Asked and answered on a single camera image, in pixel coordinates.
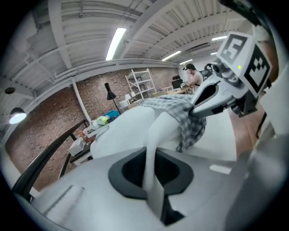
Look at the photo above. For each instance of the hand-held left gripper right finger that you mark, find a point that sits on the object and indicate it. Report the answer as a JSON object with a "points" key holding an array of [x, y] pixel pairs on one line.
{"points": [[203, 187]]}

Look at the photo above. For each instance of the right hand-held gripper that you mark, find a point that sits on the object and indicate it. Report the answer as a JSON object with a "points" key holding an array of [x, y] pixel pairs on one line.
{"points": [[243, 67]]}

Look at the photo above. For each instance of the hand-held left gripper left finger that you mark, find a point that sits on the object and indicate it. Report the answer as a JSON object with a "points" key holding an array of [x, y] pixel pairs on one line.
{"points": [[90, 191]]}

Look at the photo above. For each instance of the grey checked pillowcase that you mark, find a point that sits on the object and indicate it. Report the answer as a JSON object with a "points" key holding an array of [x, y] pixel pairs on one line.
{"points": [[180, 108]]}

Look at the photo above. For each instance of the white pillow insert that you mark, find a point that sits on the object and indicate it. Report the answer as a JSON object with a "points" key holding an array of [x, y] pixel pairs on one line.
{"points": [[135, 130]]}

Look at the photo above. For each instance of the person's right forearm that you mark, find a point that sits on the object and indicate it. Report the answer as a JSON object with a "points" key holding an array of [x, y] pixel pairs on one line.
{"points": [[272, 58]]}

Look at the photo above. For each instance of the dark-topped table with white legs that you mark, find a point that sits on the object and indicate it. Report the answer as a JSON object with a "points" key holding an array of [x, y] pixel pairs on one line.
{"points": [[79, 158]]}

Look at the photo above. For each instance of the black chair with headrest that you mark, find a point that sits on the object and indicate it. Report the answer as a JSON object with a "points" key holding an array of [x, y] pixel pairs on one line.
{"points": [[177, 82]]}

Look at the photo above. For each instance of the white square table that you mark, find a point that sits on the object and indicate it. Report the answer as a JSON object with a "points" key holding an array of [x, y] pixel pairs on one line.
{"points": [[216, 139]]}

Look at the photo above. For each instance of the beige flat box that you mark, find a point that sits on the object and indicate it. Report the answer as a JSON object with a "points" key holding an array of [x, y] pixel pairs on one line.
{"points": [[76, 146]]}

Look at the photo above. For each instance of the ceiling strip light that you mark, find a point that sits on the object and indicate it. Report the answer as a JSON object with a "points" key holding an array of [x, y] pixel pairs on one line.
{"points": [[219, 38], [171, 56], [116, 44]]}

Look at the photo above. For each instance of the person's beige zip shirt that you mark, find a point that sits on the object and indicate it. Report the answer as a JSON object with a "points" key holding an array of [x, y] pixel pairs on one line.
{"points": [[271, 169]]}

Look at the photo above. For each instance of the white shelving rack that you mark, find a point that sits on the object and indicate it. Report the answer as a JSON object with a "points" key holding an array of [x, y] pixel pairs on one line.
{"points": [[141, 83]]}

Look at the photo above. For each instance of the white tray of small items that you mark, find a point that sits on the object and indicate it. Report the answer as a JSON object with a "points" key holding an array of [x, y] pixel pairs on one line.
{"points": [[106, 118]]}

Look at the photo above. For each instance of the black chest-mounted device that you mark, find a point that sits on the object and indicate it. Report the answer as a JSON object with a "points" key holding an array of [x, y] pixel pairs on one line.
{"points": [[243, 11]]}

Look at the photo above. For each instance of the black floor lamp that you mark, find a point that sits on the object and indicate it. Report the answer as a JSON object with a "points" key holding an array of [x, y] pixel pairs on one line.
{"points": [[110, 92]]}

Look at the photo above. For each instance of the black pendant lamp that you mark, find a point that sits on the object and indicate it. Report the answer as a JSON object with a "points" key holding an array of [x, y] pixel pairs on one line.
{"points": [[17, 116]]}

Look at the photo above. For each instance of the dark round ceiling fixture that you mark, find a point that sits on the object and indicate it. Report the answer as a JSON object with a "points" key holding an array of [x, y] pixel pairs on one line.
{"points": [[10, 90]]}

